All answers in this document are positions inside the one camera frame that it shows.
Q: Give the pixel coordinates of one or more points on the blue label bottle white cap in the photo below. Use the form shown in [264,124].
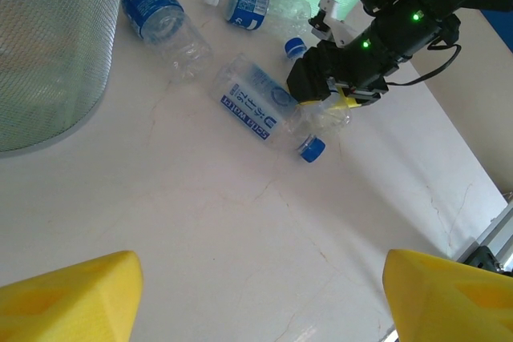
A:
[246,1]

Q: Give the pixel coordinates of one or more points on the Pocari Sweat plastic bottle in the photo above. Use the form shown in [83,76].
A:
[152,5]

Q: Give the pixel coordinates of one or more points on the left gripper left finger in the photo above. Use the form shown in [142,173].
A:
[72,302]

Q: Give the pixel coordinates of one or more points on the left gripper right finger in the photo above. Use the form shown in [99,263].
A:
[453,302]

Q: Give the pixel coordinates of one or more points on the mesh bin with green liner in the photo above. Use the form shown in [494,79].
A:
[48,57]

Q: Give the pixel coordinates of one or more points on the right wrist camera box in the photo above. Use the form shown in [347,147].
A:
[332,23]

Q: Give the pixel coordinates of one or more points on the clear soda water bottle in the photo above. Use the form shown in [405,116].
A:
[248,97]

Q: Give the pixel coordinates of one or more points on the aluminium frame rail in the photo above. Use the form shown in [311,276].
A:
[495,230]

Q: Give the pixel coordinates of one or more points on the crushed clear bottle blue cap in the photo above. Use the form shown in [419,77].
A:
[294,46]

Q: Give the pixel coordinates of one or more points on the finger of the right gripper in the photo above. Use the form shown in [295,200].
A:
[310,79]
[362,95]

